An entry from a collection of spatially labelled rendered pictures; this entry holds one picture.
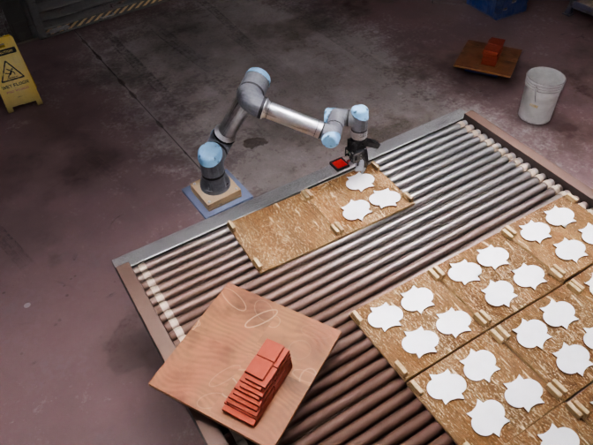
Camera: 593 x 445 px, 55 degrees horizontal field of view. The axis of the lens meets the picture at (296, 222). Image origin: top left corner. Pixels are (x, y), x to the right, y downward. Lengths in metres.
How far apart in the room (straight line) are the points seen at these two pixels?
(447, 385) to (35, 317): 2.57
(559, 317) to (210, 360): 1.34
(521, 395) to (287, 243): 1.12
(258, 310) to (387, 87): 3.45
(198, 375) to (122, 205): 2.44
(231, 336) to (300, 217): 0.76
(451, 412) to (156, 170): 3.11
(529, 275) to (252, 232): 1.20
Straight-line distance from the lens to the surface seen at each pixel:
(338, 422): 2.10
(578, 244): 2.75
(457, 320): 2.33
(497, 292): 2.46
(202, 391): 2.05
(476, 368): 2.23
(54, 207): 4.52
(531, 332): 2.38
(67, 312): 3.80
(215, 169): 2.76
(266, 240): 2.57
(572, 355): 2.37
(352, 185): 2.81
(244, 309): 2.21
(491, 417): 2.15
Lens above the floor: 2.81
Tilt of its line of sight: 45 degrees down
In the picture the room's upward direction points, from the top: 3 degrees counter-clockwise
